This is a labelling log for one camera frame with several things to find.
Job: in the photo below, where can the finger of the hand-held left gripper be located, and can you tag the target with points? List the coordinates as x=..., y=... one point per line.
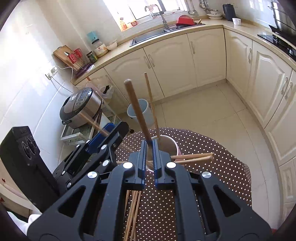
x=103, y=135
x=118, y=136

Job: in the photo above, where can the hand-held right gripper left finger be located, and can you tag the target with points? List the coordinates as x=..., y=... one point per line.
x=143, y=162

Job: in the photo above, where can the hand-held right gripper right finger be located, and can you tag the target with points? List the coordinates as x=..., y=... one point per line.
x=157, y=162

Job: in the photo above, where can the single wooden chopstick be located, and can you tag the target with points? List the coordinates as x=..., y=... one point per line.
x=137, y=111
x=198, y=160
x=196, y=155
x=151, y=102
x=94, y=124

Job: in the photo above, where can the pink cup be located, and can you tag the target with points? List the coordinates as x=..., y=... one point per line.
x=168, y=144

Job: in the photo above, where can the bunch of wooden chopsticks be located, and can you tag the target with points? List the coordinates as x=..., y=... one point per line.
x=133, y=208

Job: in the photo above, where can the white storage cart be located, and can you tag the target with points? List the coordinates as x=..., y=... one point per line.
x=76, y=136

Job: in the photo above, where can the silver rice cooker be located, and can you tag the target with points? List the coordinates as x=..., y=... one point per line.
x=78, y=109

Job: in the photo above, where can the blue trash bin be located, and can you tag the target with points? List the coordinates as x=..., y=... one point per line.
x=146, y=111

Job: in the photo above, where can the clear plastic bag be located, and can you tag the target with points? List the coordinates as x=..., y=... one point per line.
x=101, y=89

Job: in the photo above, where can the purple pouch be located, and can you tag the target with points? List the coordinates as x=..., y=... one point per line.
x=82, y=69

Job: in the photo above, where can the small white box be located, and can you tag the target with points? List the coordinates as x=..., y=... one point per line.
x=91, y=67

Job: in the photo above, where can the small dark glass jar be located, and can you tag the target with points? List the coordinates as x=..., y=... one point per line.
x=92, y=57

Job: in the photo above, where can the large plastic jar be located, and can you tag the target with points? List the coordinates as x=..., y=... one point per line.
x=100, y=49

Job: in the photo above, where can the white bowl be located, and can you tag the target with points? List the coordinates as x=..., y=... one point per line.
x=112, y=46

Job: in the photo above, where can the wooden cutting board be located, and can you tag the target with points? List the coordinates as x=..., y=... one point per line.
x=62, y=54

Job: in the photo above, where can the teal carton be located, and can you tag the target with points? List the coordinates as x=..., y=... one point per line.
x=92, y=37

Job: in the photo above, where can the steel kitchen sink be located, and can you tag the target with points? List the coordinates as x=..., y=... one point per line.
x=148, y=37

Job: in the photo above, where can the orange bottle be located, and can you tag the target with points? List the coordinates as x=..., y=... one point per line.
x=123, y=24

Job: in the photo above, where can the steel faucet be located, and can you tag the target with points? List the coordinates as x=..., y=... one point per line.
x=163, y=19

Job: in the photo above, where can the kitchen window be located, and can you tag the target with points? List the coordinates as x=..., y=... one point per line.
x=138, y=9

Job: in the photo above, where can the dishcloth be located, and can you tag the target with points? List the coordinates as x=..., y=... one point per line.
x=152, y=8

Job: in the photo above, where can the red pot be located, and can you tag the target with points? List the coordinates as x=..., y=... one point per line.
x=185, y=20

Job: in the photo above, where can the steel ladle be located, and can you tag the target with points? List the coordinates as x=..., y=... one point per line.
x=191, y=11

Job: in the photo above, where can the stacked white dishes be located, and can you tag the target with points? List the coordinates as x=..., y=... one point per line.
x=215, y=15

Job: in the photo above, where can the steel skimmer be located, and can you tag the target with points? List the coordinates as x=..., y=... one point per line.
x=203, y=4

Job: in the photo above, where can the small white cup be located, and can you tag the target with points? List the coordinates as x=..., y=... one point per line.
x=236, y=21

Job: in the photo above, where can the black kettle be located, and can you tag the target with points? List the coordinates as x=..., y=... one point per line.
x=229, y=12

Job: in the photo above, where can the black gas stove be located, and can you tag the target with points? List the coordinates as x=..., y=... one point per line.
x=277, y=42

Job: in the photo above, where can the white wall socket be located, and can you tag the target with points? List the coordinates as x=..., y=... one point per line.
x=51, y=73

